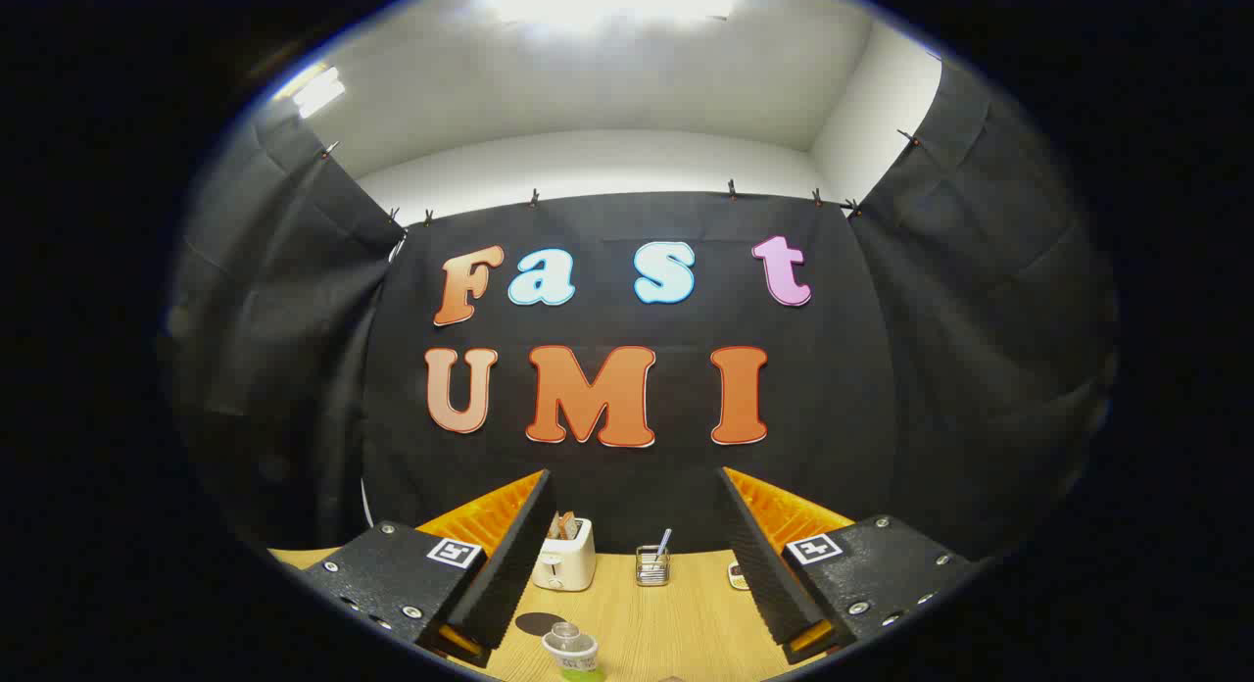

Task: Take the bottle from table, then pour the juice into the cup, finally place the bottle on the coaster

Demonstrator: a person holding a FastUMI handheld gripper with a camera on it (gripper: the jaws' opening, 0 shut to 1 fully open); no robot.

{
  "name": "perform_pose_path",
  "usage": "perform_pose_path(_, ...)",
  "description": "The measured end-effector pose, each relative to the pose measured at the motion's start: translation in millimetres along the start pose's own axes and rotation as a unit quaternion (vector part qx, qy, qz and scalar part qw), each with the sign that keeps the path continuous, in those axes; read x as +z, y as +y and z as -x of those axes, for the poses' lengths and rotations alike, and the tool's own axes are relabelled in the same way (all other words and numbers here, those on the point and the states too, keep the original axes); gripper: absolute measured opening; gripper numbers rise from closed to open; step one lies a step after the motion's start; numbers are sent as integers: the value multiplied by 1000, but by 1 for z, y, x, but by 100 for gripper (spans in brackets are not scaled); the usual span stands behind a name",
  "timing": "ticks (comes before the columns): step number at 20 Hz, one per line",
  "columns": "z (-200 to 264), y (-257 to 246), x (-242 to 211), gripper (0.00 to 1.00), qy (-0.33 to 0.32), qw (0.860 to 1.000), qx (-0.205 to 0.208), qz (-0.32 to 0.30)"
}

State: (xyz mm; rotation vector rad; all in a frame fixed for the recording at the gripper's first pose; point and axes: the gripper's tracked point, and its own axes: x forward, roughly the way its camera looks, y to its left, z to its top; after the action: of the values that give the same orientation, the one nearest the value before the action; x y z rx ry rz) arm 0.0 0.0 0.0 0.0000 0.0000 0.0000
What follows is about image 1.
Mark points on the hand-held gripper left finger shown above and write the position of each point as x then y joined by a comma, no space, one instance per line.
509,564

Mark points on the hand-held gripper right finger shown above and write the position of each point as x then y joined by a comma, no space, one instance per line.
764,564

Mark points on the dark brown round coaster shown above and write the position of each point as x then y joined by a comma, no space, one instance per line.
534,623

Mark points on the clear juice bottle white label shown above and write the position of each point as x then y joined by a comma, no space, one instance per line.
570,650

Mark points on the white divided dish with beans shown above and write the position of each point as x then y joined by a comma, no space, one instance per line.
735,576

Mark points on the white toaster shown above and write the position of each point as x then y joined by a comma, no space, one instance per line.
566,564

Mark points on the brown toast slice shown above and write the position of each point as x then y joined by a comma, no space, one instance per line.
564,526

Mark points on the metal spoon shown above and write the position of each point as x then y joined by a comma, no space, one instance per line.
663,541

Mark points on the wooden table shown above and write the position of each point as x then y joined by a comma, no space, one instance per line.
666,633

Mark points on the black side curtain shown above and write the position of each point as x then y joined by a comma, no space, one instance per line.
980,368
274,349

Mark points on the small ceiling light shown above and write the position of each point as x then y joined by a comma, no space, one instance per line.
318,92

